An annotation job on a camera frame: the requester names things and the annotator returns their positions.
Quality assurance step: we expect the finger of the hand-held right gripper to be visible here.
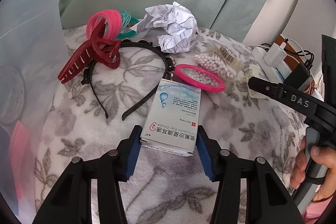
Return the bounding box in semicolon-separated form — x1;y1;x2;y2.
248;76;319;115

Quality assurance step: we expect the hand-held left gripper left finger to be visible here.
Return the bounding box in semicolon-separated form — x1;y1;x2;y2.
31;125;143;224

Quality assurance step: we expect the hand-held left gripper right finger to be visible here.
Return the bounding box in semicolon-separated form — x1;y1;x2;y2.
197;126;306;224

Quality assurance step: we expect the white medicine box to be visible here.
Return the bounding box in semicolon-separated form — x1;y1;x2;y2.
139;78;202;157

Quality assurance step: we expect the pink hair clip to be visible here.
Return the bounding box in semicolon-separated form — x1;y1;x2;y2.
9;120;34;195

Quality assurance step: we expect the black headband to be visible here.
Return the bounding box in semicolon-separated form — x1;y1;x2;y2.
83;40;175;121

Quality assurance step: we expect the dark red hair claw clip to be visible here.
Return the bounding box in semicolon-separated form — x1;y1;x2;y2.
58;22;122;83

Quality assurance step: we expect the clear plastic storage bin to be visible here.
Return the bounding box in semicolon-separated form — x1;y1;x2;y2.
0;0;70;216

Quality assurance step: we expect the person's right hand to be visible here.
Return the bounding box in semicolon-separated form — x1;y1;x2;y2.
290;135;332;203

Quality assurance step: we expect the black charger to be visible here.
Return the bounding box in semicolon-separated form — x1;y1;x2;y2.
285;64;314;94

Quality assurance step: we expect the white power strip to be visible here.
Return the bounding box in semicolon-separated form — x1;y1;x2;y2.
252;46;292;83

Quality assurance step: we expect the brown wooden board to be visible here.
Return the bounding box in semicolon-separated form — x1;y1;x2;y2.
278;35;306;67

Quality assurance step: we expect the floral blanket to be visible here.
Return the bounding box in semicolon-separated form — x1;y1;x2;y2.
34;26;310;224

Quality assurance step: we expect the white charger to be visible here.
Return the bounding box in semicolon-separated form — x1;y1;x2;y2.
264;42;285;67

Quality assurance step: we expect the cotton swab bag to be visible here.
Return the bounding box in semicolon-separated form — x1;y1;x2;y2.
194;40;243;81

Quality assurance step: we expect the pink round mirror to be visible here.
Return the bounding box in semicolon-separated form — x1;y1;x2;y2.
175;64;226;93

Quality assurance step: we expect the pink sleeve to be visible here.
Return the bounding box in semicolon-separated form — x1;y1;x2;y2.
311;198;336;224

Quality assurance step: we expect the crumpled white paper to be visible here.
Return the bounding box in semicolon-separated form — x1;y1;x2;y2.
130;2;198;54

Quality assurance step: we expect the teal hair bands bundle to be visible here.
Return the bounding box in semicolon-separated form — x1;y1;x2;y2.
117;10;141;39

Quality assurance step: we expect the pink hair bands bundle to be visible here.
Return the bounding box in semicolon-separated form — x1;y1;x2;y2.
87;10;124;42

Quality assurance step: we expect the black cable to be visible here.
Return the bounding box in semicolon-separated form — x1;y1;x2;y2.
302;52;315;69

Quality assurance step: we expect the white cable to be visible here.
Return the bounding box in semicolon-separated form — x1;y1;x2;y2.
247;38;306;56

